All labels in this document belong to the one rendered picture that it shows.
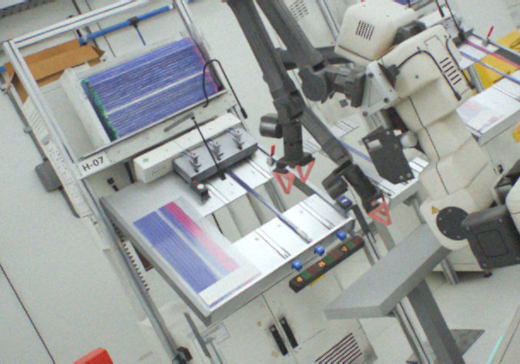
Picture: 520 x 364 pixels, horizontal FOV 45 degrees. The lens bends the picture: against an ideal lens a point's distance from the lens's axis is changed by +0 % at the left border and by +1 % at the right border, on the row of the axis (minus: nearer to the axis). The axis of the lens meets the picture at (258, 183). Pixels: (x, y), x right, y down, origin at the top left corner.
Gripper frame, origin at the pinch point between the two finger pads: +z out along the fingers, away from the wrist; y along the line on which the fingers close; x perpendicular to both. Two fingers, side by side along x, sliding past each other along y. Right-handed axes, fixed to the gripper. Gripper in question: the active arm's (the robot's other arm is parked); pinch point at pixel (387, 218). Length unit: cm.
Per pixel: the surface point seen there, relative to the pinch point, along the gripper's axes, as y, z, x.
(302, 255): -22.4, 0.8, -34.8
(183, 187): -48, -43, -63
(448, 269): -120, 78, -5
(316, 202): -47, -7, -23
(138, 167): -47, -60, -72
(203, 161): -54, -46, -51
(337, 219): -39.5, 1.7, -19.8
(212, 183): -52, -37, -53
